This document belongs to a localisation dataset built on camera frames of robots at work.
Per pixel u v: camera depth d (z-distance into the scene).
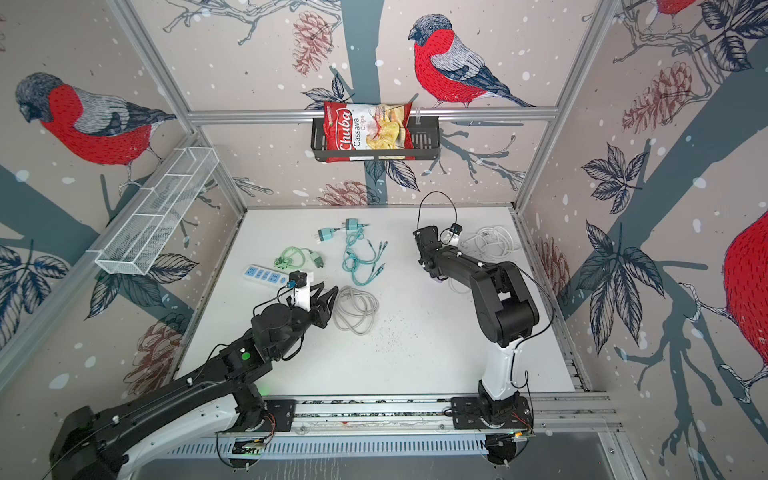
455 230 0.86
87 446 0.41
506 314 0.51
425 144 0.95
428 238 0.80
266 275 0.98
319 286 0.76
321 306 0.67
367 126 0.88
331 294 0.73
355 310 0.92
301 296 0.64
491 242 1.07
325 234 1.10
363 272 1.01
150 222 0.76
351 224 1.13
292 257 1.07
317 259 1.01
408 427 0.73
